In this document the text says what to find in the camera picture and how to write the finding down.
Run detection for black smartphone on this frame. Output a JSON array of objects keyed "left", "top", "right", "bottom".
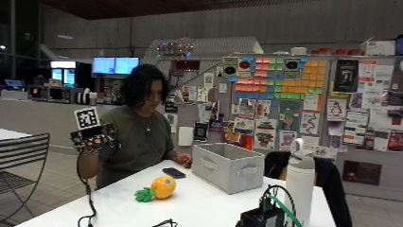
[{"left": 161, "top": 166, "right": 186, "bottom": 180}]

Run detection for white marker cube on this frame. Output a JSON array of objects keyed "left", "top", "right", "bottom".
[{"left": 73, "top": 107, "right": 101, "bottom": 131}]

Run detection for the person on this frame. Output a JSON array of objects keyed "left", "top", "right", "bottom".
[{"left": 76, "top": 63, "right": 194, "bottom": 191}]

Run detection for grey fabric storage bin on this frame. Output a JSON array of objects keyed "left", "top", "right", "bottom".
[{"left": 191, "top": 142, "right": 276, "bottom": 195}]

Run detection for orange pineapple toy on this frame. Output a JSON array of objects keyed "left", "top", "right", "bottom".
[{"left": 133, "top": 175, "right": 178, "bottom": 203}]

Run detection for grey service counter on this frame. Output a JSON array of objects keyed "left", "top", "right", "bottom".
[{"left": 0, "top": 89, "right": 120, "bottom": 148}]

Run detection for black metal slatted chair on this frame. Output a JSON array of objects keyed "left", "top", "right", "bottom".
[{"left": 0, "top": 132, "right": 52, "bottom": 223}]

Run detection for white side table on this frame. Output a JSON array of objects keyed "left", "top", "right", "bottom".
[{"left": 0, "top": 128, "right": 33, "bottom": 142}]

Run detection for lit drinks fridge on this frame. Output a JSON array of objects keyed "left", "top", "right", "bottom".
[{"left": 49, "top": 61, "right": 78, "bottom": 88}]

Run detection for black electronics box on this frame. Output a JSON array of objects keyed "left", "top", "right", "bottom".
[{"left": 235, "top": 206, "right": 287, "bottom": 227}]

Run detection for white water bottle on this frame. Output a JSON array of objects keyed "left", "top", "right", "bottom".
[{"left": 283, "top": 137, "right": 316, "bottom": 227}]

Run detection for grey notice board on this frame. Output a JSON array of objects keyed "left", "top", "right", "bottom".
[{"left": 161, "top": 54, "right": 403, "bottom": 202}]

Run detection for cluster of coloured sticky notes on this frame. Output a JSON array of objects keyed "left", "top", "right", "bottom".
[{"left": 226, "top": 55, "right": 327, "bottom": 108}]

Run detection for dark low poster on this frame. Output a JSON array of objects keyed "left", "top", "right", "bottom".
[{"left": 342, "top": 160, "right": 383, "bottom": 186}]

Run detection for group of paper posters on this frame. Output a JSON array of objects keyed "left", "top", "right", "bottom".
[{"left": 163, "top": 58, "right": 403, "bottom": 153}]

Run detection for white bowl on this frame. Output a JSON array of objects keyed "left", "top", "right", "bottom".
[{"left": 290, "top": 46, "right": 308, "bottom": 56}]

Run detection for black framed poster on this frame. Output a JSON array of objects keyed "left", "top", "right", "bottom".
[{"left": 332, "top": 59, "right": 360, "bottom": 94}]

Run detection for white box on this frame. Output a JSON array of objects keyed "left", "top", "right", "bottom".
[{"left": 364, "top": 40, "right": 396, "bottom": 57}]

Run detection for silver necklace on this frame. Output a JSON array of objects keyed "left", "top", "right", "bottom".
[{"left": 138, "top": 116, "right": 154, "bottom": 132}]

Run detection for black glove cable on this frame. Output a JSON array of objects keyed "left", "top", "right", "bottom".
[{"left": 76, "top": 153, "right": 98, "bottom": 227}]

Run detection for small black cable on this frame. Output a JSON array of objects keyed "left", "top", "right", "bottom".
[{"left": 151, "top": 218, "right": 178, "bottom": 227}]

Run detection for black looped cable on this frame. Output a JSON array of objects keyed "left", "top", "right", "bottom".
[{"left": 258, "top": 184, "right": 298, "bottom": 221}]

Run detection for blue wall screen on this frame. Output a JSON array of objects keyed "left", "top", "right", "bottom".
[
  {"left": 114, "top": 56, "right": 141, "bottom": 76},
  {"left": 92, "top": 57, "right": 116, "bottom": 76}
]

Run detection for green cable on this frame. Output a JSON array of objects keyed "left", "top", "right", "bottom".
[{"left": 267, "top": 195, "right": 303, "bottom": 227}]

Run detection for coloured string lights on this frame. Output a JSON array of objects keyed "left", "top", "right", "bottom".
[{"left": 154, "top": 42, "right": 195, "bottom": 55}]

